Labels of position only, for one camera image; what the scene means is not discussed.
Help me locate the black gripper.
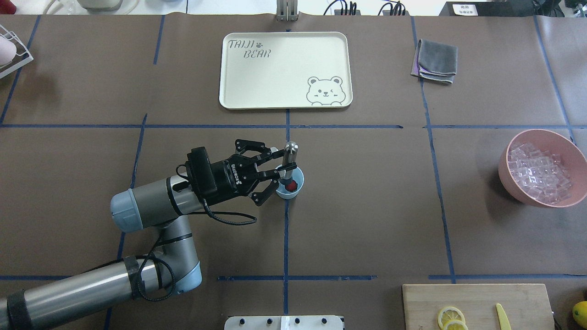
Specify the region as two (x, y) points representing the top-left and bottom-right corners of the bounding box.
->
(185, 139), (297, 206)

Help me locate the red strawberry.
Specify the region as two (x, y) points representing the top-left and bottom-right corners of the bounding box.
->
(285, 179), (299, 192)

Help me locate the clear ice cubes pile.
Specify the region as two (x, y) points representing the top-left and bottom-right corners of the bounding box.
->
(507, 142), (573, 205)

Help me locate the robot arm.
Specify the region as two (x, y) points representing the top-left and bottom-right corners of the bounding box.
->
(1, 139), (299, 330)

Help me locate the light blue plastic cup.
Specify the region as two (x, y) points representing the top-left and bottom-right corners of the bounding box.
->
(276, 167), (305, 200)

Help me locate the pink cup on rack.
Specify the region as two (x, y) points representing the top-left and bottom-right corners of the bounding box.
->
(0, 35), (17, 66)

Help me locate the cream bear serving tray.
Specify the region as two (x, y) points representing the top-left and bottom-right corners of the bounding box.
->
(219, 32), (354, 110)

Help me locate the grey folded cloth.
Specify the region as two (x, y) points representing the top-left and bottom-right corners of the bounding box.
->
(410, 39), (459, 84)

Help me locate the lemon slices row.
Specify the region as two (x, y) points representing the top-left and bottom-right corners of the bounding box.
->
(437, 306), (468, 330)

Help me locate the pink bowl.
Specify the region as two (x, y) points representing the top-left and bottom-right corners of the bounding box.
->
(498, 129), (587, 209)

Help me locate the yellow plastic knife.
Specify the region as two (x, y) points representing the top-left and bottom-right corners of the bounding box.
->
(495, 303), (512, 330)

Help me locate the wooden cutting board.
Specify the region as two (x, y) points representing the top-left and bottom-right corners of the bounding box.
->
(402, 284), (555, 330)

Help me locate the whole yellow lemon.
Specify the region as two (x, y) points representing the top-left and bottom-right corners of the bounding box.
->
(572, 301), (587, 330)

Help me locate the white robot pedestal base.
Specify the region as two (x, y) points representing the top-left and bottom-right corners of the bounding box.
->
(224, 315), (345, 330)

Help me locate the white wire cup rack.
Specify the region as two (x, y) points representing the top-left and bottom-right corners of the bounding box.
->
(0, 25), (34, 79)

